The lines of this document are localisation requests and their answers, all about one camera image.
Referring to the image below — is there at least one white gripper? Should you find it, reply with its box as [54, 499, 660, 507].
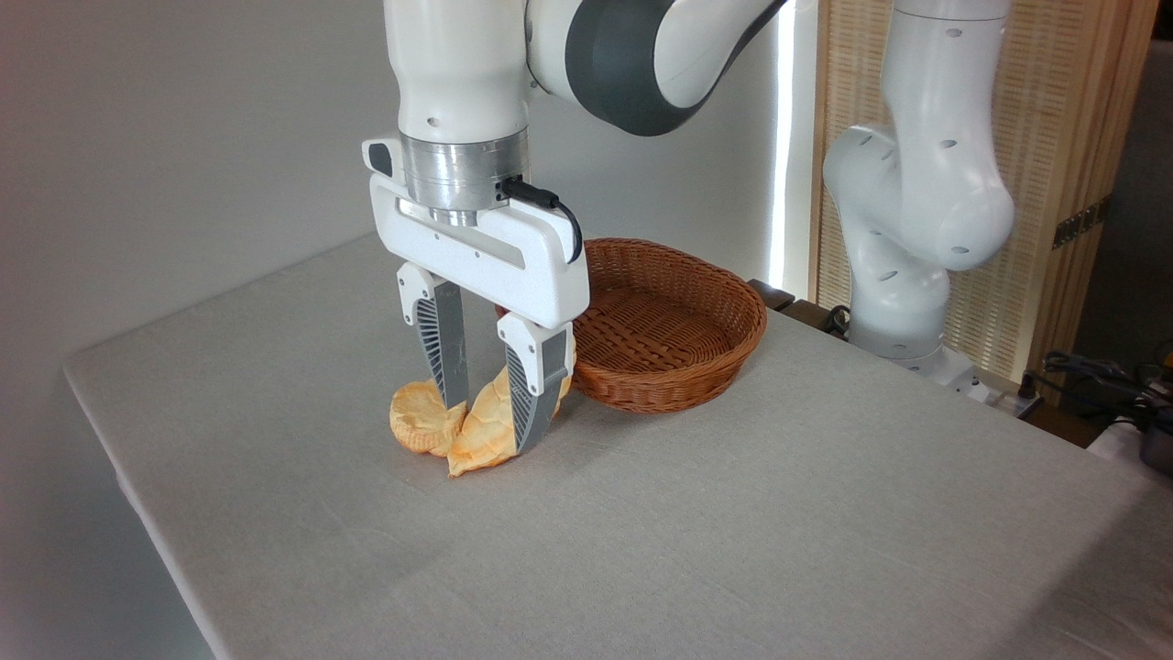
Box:
[361, 137, 590, 456]

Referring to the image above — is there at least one round golden bread roll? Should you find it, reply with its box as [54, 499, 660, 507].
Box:
[389, 379, 468, 457]

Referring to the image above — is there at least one long braided bread loaf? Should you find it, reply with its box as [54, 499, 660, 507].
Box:
[447, 361, 575, 479]

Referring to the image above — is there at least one brown wicker basket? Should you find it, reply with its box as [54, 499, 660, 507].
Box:
[495, 238, 768, 415]

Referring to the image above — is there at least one grey tablecloth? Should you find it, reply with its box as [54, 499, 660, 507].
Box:
[62, 229, 1173, 660]

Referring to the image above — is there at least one dark metal screen hinge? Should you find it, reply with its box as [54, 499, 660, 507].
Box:
[1052, 196, 1113, 250]

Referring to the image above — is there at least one wooden folding screen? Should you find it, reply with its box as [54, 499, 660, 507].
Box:
[811, 0, 1161, 397]

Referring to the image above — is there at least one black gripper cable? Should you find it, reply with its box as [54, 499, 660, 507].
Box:
[499, 176, 585, 265]

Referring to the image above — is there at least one black cable bundle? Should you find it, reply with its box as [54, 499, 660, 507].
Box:
[1043, 350, 1173, 434]

